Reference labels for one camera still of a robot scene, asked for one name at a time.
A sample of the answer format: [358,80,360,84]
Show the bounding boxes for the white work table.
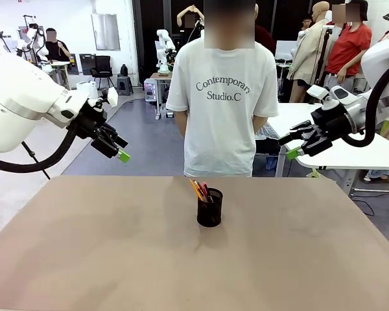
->
[265,102,389,198]

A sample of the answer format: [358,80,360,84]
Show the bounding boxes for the black tripod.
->
[21,141,52,181]

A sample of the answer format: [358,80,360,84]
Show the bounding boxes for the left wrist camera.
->
[95,86,119,111]

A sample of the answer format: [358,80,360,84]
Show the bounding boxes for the white robot arm black cables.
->
[18,22,49,65]

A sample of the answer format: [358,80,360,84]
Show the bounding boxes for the black office chair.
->
[89,55,116,91]

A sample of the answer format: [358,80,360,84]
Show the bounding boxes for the mannequin in dark red top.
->
[254,5,277,56]

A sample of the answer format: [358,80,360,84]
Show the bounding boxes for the person right forearm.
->
[174,111,189,137]

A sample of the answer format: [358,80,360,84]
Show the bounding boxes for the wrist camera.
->
[306,84,338,111]
[95,86,119,111]

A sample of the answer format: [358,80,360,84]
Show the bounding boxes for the grey metal wall panel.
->
[91,13,121,51]

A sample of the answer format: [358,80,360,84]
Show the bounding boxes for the grey plastic stool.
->
[116,75,134,97]

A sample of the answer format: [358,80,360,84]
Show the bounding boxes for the black mesh pen holder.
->
[196,187,224,227]

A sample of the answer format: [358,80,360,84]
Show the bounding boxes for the white display panel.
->
[275,40,296,61]

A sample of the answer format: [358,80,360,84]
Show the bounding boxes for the person left forearm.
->
[253,115,269,133]

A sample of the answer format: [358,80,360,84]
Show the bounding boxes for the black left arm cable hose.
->
[0,124,78,174]

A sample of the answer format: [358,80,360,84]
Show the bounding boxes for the white background desk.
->
[40,61,72,90]

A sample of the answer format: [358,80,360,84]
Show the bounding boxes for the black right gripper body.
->
[310,105,356,145]

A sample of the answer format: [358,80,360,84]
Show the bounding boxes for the seated man black shirt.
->
[43,28,71,62]

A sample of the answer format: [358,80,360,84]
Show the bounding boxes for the person in white T-shirt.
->
[165,0,279,178]

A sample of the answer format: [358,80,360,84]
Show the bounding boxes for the yellow pencil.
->
[189,179,204,201]

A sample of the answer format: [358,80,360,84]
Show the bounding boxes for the mannequin in beige coat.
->
[287,1,331,103]

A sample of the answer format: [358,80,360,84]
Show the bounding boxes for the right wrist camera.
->
[306,84,338,111]

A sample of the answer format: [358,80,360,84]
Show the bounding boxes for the orange black pen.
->
[193,181,207,202]

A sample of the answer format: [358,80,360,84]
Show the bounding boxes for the person in red shirt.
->
[324,0,373,95]

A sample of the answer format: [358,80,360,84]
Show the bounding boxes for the background person in black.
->
[176,5,206,35]

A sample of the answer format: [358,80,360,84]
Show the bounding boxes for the computer tower with lights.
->
[143,79,158,103]

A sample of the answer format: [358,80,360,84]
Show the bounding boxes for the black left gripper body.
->
[71,98,110,141]

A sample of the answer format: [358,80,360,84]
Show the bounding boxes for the white air purifier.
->
[76,80,98,100]

